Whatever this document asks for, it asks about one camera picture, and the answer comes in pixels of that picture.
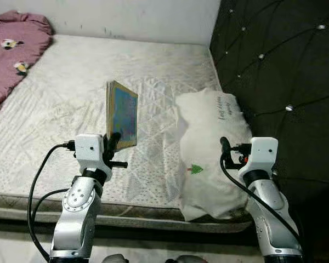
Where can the pink cartoon print quilt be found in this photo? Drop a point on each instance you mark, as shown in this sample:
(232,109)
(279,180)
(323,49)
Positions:
(11,60)

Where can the grey right robot leg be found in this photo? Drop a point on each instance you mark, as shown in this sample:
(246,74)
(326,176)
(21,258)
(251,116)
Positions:
(189,258)

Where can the colourful picture book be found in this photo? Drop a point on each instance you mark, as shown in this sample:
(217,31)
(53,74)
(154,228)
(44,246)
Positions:
(123,112)

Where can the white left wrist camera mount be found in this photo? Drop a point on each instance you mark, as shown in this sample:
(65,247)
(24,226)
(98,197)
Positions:
(89,149)

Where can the white pillow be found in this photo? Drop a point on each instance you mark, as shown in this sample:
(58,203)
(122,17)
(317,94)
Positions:
(214,137)

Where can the white quilted mattress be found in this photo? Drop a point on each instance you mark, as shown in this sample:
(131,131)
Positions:
(71,93)

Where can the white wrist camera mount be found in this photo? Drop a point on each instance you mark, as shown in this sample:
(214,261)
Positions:
(261,150)
(89,149)

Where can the grey robot leg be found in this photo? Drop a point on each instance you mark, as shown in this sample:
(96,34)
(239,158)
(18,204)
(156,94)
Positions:
(115,258)
(189,258)

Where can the black tufted headboard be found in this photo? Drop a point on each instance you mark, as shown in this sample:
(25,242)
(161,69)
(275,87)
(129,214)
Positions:
(285,55)

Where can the grey left robot leg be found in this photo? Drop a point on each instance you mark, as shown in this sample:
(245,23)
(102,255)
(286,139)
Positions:
(115,258)

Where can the black bed frame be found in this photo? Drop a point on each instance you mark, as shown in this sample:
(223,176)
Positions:
(153,235)

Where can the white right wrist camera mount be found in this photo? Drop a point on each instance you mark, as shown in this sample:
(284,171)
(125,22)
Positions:
(261,150)

